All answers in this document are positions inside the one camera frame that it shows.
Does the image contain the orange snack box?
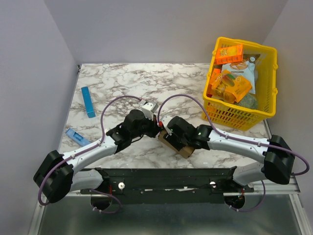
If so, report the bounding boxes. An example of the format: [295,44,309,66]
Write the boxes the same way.
[215,44,243,65]

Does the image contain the brown cardboard box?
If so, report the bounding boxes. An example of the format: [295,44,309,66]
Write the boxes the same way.
[158,130,195,159]

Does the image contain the purple cable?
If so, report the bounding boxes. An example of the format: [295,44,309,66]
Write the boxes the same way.
[38,95,145,206]
[157,94,310,176]

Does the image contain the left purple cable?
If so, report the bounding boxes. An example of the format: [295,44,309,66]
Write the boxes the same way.
[38,95,145,206]

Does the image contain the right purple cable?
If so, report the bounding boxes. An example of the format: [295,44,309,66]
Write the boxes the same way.
[157,94,310,176]

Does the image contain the orange mango snack bag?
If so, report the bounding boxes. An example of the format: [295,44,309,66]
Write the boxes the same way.
[209,70,252,103]

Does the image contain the small blue box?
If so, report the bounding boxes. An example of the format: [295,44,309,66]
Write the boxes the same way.
[66,128,91,147]

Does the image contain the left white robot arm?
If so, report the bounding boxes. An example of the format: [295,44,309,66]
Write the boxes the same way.
[33,109,160,205]

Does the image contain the green textured pouch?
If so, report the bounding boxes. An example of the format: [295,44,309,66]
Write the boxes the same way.
[236,93,258,110]

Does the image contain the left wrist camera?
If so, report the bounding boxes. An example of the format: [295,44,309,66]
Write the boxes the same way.
[140,100,158,120]

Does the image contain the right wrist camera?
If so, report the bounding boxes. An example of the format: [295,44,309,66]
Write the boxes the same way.
[160,115,172,135]

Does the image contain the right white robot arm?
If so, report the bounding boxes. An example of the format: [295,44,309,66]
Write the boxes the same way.
[161,116,295,192]

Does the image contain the long blue box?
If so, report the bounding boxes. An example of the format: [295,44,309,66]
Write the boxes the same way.
[81,86,95,118]

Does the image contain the small orange packet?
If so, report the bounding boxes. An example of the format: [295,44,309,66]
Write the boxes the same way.
[211,69,221,81]

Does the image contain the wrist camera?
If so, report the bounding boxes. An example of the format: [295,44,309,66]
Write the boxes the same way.
[140,100,158,120]
[160,115,172,135]

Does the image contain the light blue snack bag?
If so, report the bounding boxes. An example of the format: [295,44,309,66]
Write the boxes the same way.
[221,60,255,94]

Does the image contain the yellow plastic basket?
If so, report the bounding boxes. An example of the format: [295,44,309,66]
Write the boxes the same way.
[202,37,278,131]

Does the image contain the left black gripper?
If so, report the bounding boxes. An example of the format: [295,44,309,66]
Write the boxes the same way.
[131,113,163,140]

